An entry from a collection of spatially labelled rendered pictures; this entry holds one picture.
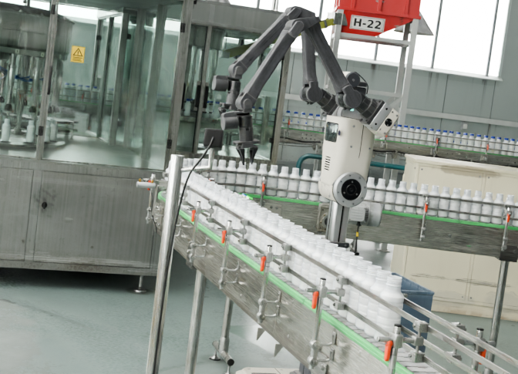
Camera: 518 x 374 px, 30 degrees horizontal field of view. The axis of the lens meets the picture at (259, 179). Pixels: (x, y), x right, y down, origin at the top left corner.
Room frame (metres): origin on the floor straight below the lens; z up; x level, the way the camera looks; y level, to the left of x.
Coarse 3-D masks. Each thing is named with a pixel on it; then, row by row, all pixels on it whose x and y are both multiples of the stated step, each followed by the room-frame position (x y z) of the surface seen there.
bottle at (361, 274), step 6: (360, 264) 2.51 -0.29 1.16; (366, 264) 2.50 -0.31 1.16; (360, 270) 2.51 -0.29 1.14; (366, 270) 2.50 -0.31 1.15; (354, 276) 2.51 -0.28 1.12; (360, 276) 2.50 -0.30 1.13; (360, 282) 2.49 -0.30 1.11; (354, 288) 2.50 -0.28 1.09; (354, 294) 2.50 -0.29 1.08; (348, 300) 2.52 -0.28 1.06; (354, 300) 2.50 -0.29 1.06; (354, 306) 2.50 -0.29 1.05; (348, 312) 2.51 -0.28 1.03; (348, 318) 2.50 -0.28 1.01; (354, 318) 2.49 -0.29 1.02
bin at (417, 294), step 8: (392, 272) 3.64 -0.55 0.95; (408, 280) 3.53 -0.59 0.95; (408, 288) 3.52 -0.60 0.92; (416, 288) 3.46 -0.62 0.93; (424, 288) 3.41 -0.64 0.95; (408, 296) 3.32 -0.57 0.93; (416, 296) 3.33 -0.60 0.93; (424, 296) 3.34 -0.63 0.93; (432, 296) 3.35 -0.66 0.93; (416, 304) 3.33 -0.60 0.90; (424, 304) 3.34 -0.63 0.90; (408, 312) 3.32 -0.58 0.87; (416, 312) 3.33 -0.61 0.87; (408, 320) 3.33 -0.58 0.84; (424, 320) 3.35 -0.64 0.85; (408, 328) 3.33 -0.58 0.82; (408, 336) 3.33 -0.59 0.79; (424, 336) 3.35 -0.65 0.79; (280, 344) 3.24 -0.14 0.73; (408, 344) 3.33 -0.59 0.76
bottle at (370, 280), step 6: (372, 270) 2.45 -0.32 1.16; (366, 276) 2.46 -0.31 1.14; (372, 276) 2.45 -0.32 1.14; (366, 282) 2.45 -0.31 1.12; (372, 282) 2.44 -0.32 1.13; (366, 288) 2.44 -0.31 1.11; (360, 294) 2.45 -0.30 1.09; (360, 300) 2.45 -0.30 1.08; (366, 300) 2.44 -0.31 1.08; (360, 306) 2.45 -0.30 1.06; (366, 306) 2.44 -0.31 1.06; (360, 312) 2.45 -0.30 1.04; (366, 312) 2.44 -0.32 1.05; (360, 324) 2.44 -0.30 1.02
